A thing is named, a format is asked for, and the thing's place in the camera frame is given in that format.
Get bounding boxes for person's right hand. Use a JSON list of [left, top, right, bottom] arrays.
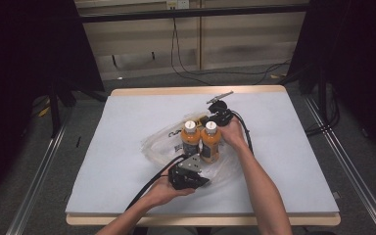
[[216, 116, 248, 152]]

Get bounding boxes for white table mat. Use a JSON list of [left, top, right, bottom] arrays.
[[66, 91, 340, 215]]

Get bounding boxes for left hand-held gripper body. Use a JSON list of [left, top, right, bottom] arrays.
[[167, 155, 203, 191]]

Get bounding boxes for person's left hand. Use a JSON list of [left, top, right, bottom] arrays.
[[148, 164, 196, 209]]

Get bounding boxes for black floor cables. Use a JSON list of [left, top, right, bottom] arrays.
[[305, 83, 341, 137]]

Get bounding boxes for black horizontal bar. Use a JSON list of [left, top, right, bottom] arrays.
[[78, 3, 309, 24]]

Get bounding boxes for clear plastic bag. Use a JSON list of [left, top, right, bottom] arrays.
[[140, 112, 241, 194]]

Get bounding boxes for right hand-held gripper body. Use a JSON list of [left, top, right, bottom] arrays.
[[206, 90, 235, 128]]

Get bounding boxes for white wall socket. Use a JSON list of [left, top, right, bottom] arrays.
[[165, 0, 190, 11]]

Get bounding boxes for white table board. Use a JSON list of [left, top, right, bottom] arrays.
[[66, 84, 342, 227]]

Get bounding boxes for black curtain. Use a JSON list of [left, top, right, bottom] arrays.
[[0, 0, 106, 211], [286, 0, 376, 165]]

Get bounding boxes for aluminium floor rail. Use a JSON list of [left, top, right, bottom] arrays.
[[303, 94, 376, 235], [5, 122, 71, 235]]

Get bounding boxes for black hanging cables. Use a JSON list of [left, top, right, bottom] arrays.
[[170, 17, 292, 86]]

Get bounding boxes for orange juice bottle white cap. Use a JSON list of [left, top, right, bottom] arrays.
[[199, 120, 222, 165], [179, 119, 201, 158]]

